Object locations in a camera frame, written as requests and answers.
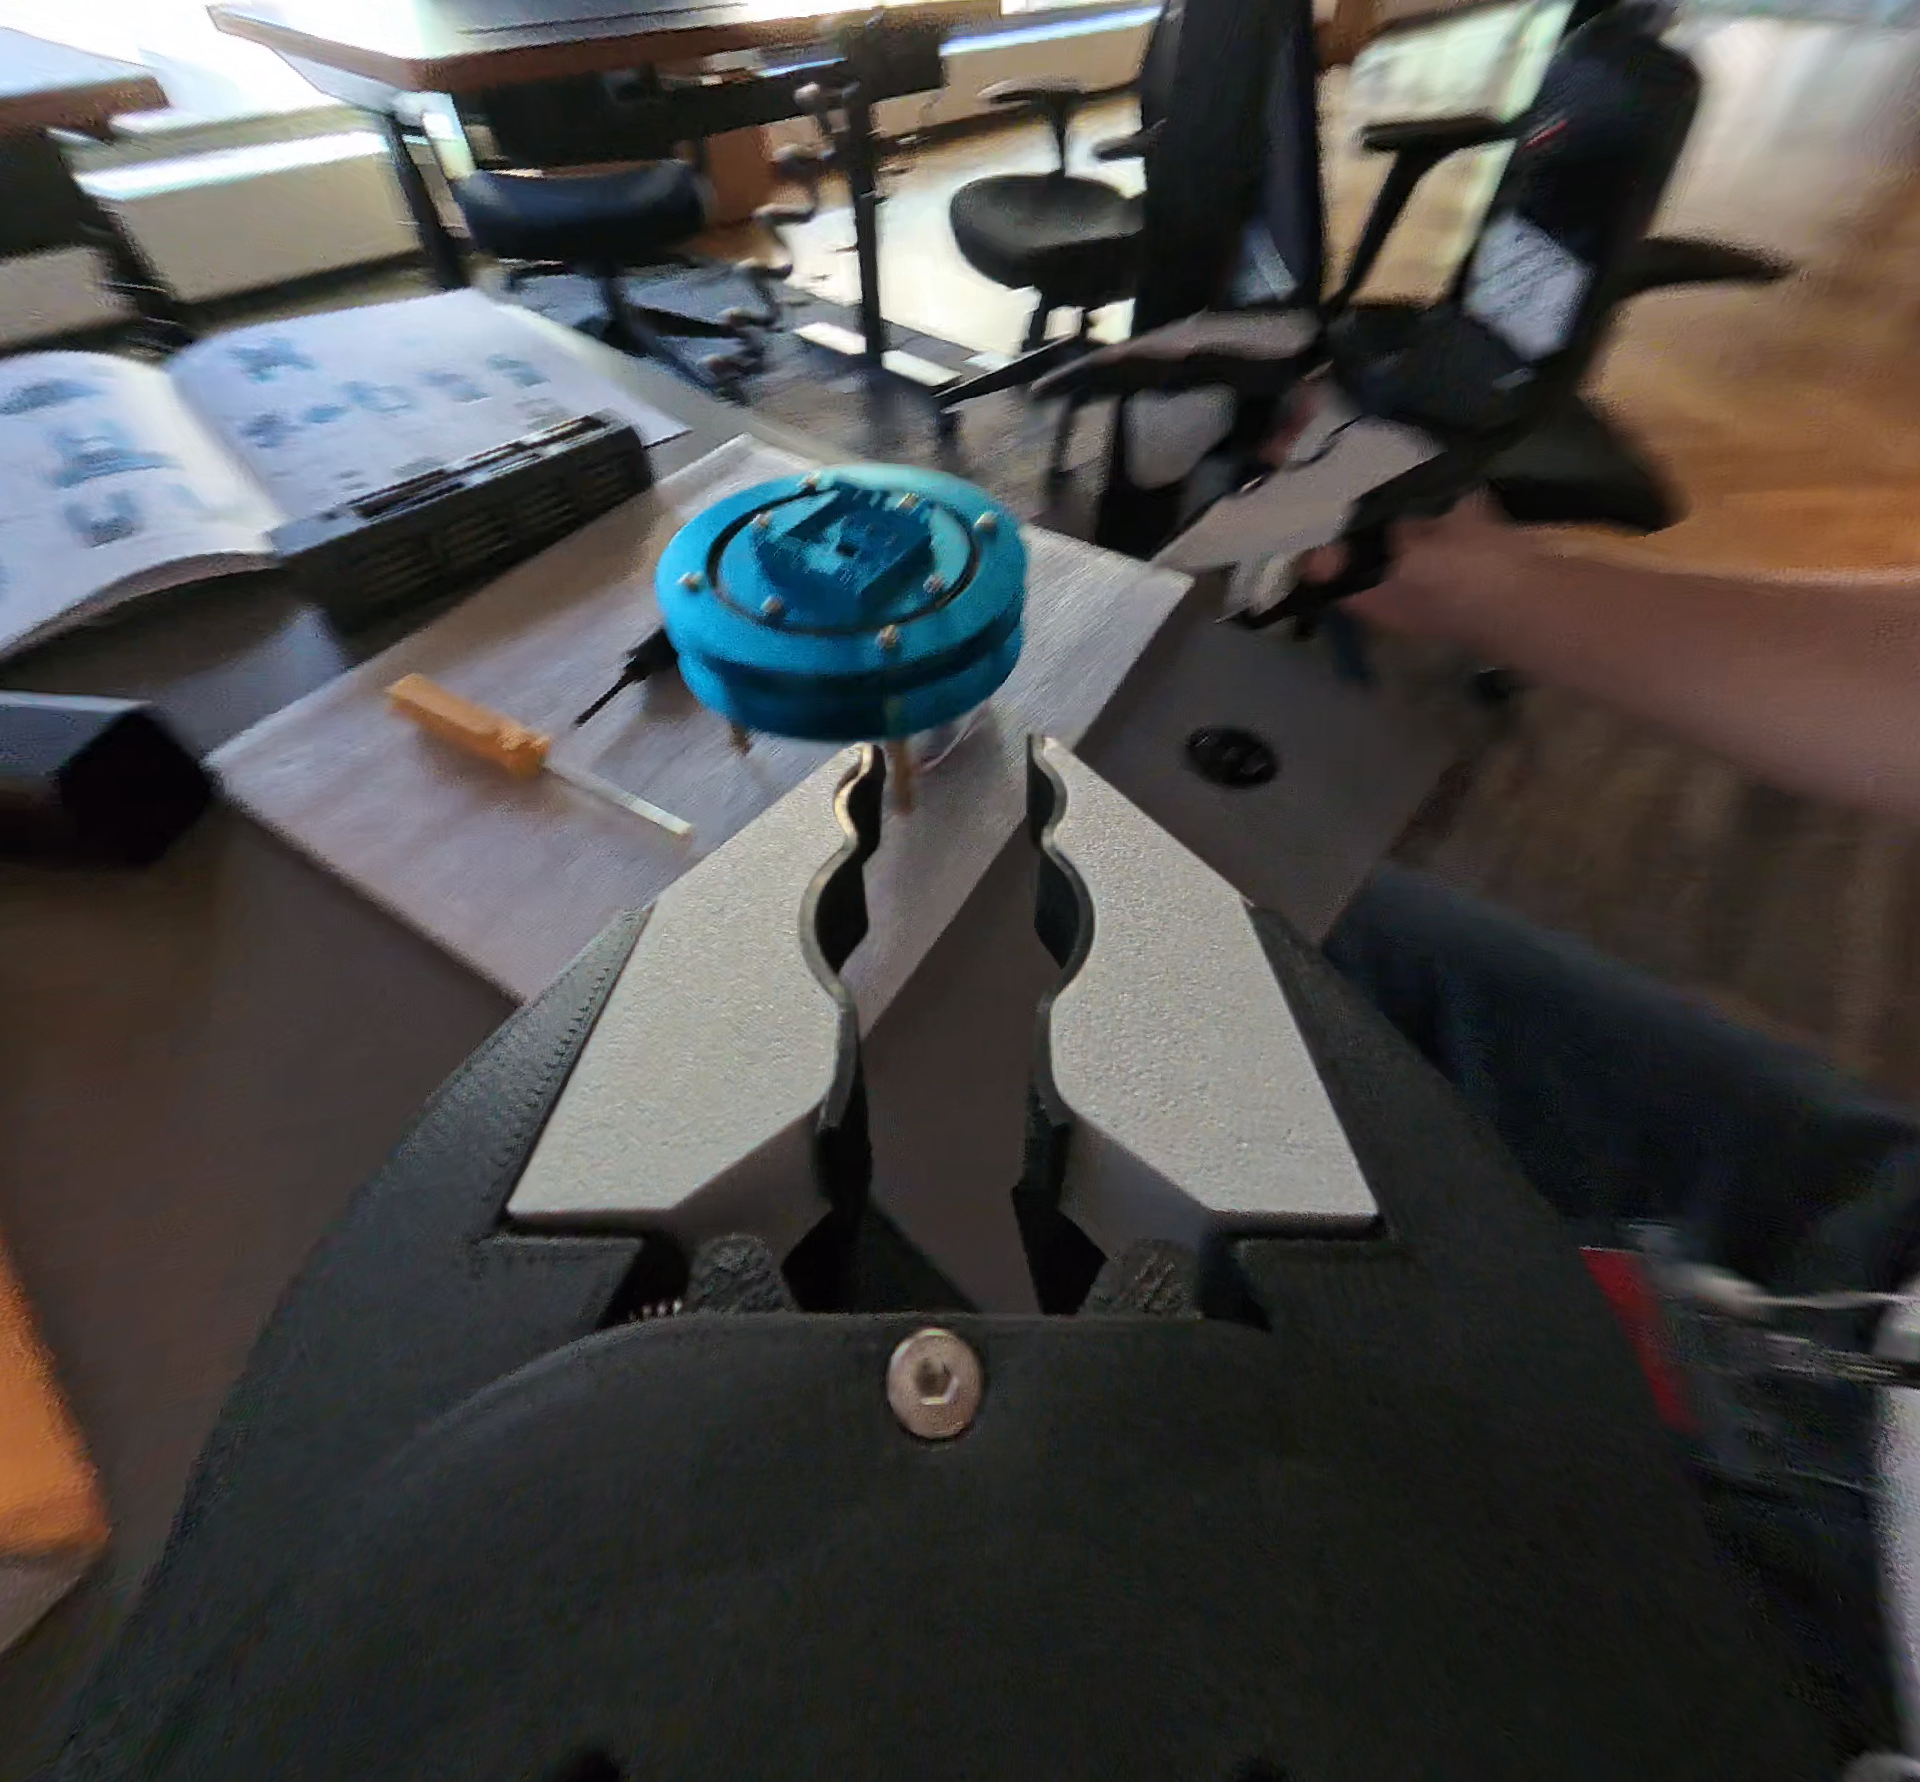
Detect grey desk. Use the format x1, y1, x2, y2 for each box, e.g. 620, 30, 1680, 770
0, 296, 1489, 1782

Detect person's right forearm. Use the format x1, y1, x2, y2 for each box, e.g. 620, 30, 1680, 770
1484, 505, 1920, 824

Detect small black hex key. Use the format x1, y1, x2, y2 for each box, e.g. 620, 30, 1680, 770
575, 626, 672, 731

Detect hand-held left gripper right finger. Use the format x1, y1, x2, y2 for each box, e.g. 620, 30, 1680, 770
1017, 736, 1387, 1316

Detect black armless office chair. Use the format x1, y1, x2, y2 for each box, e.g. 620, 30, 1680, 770
450, 154, 799, 389

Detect orange cardboard box white lid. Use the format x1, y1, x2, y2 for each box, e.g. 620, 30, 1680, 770
0, 1218, 114, 1565

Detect yellow-handled screwdriver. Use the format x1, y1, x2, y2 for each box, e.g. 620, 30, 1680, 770
384, 672, 697, 842

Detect grey rectangular tube sleeve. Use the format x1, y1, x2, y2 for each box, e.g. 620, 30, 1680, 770
0, 693, 217, 870

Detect open instruction booklet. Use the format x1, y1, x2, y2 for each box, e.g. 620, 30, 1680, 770
0, 287, 693, 659

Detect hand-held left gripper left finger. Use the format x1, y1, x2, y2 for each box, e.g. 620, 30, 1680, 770
506, 743, 889, 1316

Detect person's dark trousers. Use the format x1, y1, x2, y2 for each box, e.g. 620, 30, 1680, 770
1327, 870, 1920, 1782

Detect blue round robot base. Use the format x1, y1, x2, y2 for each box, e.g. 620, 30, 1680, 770
654, 463, 1031, 806

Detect person's right hand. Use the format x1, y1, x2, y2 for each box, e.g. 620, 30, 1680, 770
1291, 484, 1519, 644

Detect black screwdriver bit case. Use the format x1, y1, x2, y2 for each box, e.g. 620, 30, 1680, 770
270, 412, 658, 632

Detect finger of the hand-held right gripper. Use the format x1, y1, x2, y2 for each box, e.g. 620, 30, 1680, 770
1153, 419, 1450, 622
1032, 307, 1330, 493

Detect black office chair white tag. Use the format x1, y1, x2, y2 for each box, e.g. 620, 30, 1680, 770
1350, 0, 1795, 539

